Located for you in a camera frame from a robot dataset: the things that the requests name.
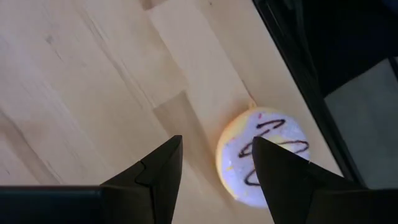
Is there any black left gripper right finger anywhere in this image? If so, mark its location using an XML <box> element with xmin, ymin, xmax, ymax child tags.
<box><xmin>252</xmin><ymin>136</ymin><xmax>371</xmax><ymax>224</ymax></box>

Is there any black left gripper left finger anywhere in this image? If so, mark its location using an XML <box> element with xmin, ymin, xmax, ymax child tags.
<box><xmin>101</xmin><ymin>135</ymin><xmax>183</xmax><ymax>224</ymax></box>

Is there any white frosted donut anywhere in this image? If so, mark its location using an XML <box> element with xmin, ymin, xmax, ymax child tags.
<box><xmin>215</xmin><ymin>107</ymin><xmax>311</xmax><ymax>208</ymax></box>

